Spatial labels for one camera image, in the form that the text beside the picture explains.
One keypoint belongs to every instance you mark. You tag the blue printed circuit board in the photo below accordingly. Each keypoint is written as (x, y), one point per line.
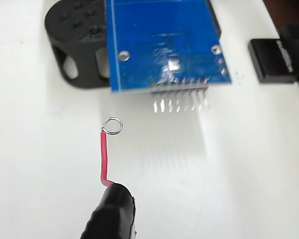
(164, 37)

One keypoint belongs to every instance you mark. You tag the black clamp block with lettering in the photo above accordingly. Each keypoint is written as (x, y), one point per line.
(271, 59)

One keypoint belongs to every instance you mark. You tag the black plastic bracket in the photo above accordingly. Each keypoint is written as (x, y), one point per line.
(72, 32)

